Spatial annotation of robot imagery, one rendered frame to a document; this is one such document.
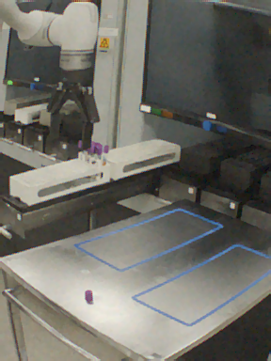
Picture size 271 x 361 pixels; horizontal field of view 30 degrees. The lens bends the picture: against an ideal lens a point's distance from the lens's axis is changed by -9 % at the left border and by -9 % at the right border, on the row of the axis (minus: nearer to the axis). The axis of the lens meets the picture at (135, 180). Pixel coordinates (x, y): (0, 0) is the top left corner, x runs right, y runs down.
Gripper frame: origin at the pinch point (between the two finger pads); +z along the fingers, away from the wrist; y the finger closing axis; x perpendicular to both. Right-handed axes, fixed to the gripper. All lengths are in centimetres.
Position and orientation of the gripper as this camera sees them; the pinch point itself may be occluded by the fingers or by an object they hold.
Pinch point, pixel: (69, 139)
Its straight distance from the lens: 144.9
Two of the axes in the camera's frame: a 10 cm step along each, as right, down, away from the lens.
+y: 7.4, 2.7, -6.2
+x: 6.7, -2.0, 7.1
